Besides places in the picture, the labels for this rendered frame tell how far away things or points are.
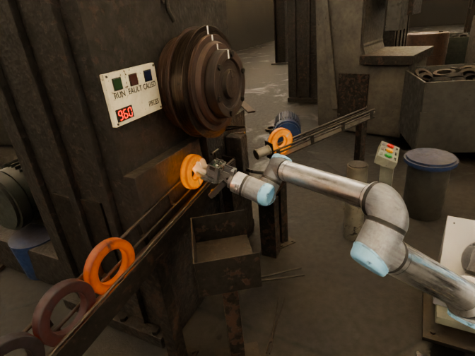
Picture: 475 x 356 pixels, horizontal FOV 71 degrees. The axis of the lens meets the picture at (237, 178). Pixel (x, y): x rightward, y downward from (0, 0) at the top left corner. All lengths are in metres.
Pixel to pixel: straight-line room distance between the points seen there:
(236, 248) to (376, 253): 0.49
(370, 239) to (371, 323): 0.86
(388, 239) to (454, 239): 0.78
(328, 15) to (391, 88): 1.03
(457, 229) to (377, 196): 0.78
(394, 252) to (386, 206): 0.13
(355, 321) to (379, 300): 0.19
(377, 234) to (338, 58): 3.22
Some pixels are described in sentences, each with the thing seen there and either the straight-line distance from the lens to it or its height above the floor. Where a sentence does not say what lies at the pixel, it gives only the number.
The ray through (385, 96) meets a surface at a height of 0.47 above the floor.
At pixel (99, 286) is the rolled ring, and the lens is 1.18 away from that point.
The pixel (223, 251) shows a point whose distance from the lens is 1.26.
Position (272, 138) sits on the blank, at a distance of 1.90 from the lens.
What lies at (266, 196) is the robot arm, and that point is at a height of 0.73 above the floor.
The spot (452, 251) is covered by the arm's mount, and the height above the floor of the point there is 0.35.
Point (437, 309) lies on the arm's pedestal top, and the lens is 1.84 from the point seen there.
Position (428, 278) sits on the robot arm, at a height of 0.59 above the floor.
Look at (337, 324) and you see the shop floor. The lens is 1.83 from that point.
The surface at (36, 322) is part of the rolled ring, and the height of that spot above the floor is 0.70.
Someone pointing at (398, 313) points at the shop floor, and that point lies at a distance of 1.94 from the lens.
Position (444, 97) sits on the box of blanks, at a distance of 3.35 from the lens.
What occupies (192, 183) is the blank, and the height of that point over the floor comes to 0.74.
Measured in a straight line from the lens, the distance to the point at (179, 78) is 1.35.
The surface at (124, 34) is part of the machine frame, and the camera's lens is 1.34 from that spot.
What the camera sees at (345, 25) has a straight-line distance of 4.06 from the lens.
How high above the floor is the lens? 1.38
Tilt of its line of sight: 26 degrees down
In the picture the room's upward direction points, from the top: 6 degrees counter-clockwise
